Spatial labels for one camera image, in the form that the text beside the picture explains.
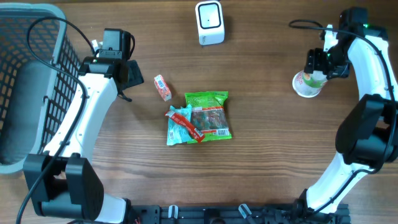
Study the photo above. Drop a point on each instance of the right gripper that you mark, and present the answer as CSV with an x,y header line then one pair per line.
x,y
314,62

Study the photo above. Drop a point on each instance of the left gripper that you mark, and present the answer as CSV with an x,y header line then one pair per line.
x,y
135,76

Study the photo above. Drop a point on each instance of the small red white box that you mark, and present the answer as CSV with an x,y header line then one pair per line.
x,y
162,88

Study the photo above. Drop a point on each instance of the instant noodle cup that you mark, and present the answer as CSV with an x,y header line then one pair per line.
x,y
308,85

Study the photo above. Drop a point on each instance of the light teal snack packet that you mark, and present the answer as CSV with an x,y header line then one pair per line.
x,y
176,133

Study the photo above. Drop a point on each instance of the green gummy candy bag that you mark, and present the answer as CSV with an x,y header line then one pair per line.
x,y
208,114

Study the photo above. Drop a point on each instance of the red snack bar wrapper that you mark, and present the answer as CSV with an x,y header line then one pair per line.
x,y
182,121

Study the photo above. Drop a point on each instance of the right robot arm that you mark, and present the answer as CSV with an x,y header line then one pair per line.
x,y
367,138

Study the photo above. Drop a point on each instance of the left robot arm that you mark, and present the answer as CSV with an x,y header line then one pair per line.
x,y
61,181

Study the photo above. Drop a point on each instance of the white barcode scanner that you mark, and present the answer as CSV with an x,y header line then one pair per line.
x,y
210,23

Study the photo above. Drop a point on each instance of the grey plastic shopping basket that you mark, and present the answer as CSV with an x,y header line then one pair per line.
x,y
34,98

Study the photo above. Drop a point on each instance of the black mounting rail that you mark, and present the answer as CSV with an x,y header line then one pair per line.
x,y
242,214

